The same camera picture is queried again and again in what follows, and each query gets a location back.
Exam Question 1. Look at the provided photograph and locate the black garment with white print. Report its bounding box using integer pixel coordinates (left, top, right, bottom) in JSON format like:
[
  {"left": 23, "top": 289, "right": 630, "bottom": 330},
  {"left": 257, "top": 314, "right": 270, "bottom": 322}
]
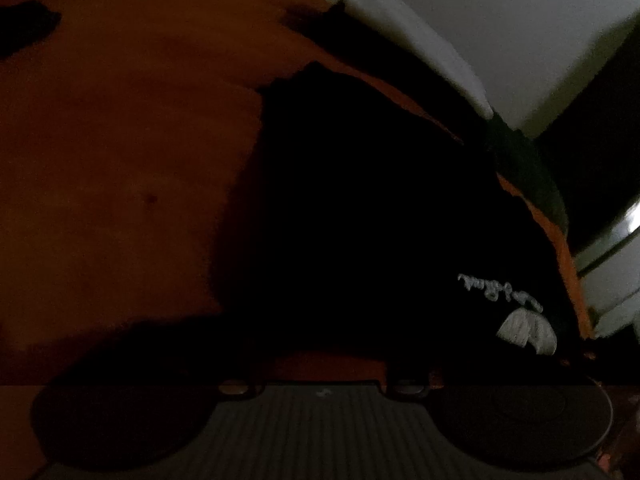
[{"left": 219, "top": 60, "right": 592, "bottom": 368}]

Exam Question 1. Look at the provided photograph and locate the dark green folded garment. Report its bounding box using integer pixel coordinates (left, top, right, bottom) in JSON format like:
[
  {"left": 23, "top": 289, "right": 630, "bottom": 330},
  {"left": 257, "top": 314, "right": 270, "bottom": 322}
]
[{"left": 484, "top": 112, "right": 572, "bottom": 235}]

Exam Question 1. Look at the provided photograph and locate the black crumpled cloth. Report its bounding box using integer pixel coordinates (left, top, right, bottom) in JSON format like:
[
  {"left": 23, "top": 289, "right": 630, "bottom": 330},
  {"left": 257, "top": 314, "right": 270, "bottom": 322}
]
[{"left": 0, "top": 2, "right": 64, "bottom": 64}]

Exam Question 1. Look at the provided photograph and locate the dark door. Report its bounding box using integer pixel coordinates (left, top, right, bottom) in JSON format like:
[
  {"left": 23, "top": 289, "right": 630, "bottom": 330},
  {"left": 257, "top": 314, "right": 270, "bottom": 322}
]
[{"left": 530, "top": 20, "right": 640, "bottom": 256}]

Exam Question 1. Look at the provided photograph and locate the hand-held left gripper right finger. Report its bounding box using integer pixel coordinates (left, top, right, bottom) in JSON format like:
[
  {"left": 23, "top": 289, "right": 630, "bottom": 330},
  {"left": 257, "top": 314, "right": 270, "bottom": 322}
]
[{"left": 384, "top": 354, "right": 602, "bottom": 401}]

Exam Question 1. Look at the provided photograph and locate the orange blanket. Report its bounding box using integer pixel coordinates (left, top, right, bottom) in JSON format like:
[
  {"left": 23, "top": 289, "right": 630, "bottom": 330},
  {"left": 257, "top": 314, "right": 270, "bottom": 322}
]
[{"left": 0, "top": 0, "right": 601, "bottom": 480}]

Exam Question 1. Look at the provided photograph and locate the white folded cloth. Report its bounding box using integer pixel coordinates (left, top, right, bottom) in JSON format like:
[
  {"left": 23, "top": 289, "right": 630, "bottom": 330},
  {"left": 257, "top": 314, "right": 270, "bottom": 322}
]
[{"left": 342, "top": 0, "right": 496, "bottom": 122}]

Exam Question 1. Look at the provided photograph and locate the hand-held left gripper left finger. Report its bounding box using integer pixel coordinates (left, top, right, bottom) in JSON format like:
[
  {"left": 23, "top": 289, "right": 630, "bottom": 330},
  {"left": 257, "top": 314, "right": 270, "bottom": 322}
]
[{"left": 59, "top": 317, "right": 282, "bottom": 401}]

